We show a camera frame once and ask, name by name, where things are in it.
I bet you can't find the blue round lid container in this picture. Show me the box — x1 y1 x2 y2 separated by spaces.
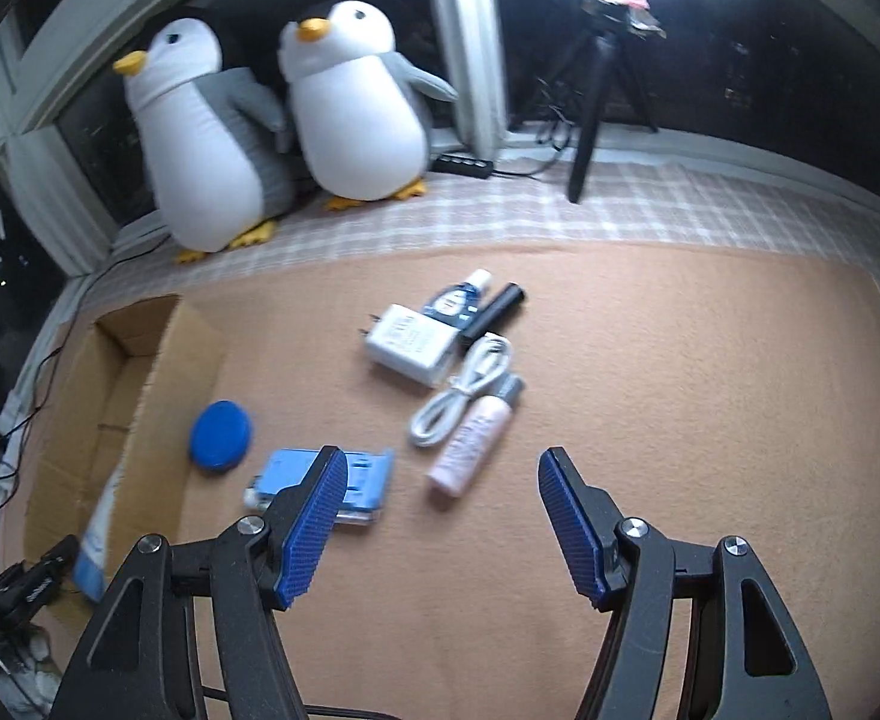
189 400 253 473

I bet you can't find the cardboard box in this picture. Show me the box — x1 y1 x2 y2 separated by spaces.
25 294 225 578

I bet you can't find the blue plastic clip case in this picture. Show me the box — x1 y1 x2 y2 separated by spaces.
243 449 394 527

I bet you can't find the pink spray bottle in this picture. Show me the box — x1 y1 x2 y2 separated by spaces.
427 374 526 499

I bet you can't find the white usb cable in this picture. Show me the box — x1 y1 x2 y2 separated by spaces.
407 331 515 451

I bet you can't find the white power adapter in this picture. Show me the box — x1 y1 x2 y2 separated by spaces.
364 304 459 388

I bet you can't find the black cylinder tube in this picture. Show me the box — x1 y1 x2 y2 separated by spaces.
458 283 526 348

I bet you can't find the white aqua lotion tube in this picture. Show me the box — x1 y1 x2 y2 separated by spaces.
72 463 124 603

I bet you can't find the clear blue liquid bottle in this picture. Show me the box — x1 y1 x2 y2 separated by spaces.
420 268 492 330

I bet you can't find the plaid checkered cloth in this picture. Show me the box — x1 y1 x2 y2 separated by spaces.
78 156 880 361

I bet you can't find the large penguin plush toy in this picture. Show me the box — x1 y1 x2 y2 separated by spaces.
113 10 298 263

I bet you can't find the black power strip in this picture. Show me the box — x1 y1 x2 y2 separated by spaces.
430 153 495 181

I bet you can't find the small penguin plush toy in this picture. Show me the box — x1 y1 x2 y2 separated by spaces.
277 0 458 210

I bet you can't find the black tripod stand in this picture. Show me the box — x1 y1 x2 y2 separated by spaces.
508 0 664 203

